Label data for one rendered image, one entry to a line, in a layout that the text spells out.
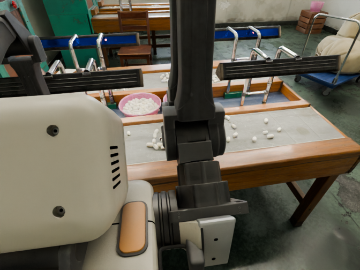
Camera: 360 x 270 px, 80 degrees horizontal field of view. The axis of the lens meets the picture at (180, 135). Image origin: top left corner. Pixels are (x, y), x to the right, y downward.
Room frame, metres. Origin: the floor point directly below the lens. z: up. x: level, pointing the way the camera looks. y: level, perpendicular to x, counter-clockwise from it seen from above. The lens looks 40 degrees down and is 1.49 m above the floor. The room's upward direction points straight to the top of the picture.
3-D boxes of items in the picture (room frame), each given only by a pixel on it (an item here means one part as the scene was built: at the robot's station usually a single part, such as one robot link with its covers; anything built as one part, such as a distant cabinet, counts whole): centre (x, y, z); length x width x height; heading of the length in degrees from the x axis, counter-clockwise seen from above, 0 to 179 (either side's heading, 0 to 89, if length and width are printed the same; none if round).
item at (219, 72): (1.01, -0.48, 1.08); 0.62 x 0.08 x 0.07; 100
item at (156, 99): (1.16, 0.25, 0.72); 0.27 x 0.27 x 0.10
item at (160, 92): (1.35, 0.12, 0.71); 1.81 x 0.05 x 0.11; 100
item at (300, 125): (0.86, 0.03, 0.73); 1.81 x 0.30 x 0.02; 100
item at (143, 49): (3.09, 0.63, 0.45); 0.44 x 0.43 x 0.91; 93
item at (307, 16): (5.75, -3.19, 0.32); 0.42 x 0.42 x 0.64; 8
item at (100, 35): (1.31, 0.55, 0.90); 0.20 x 0.19 x 0.45; 100
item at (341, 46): (2.97, -2.25, 0.40); 0.74 x 0.56 x 0.38; 99
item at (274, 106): (1.03, 0.06, 0.71); 1.81 x 0.05 x 0.11; 100
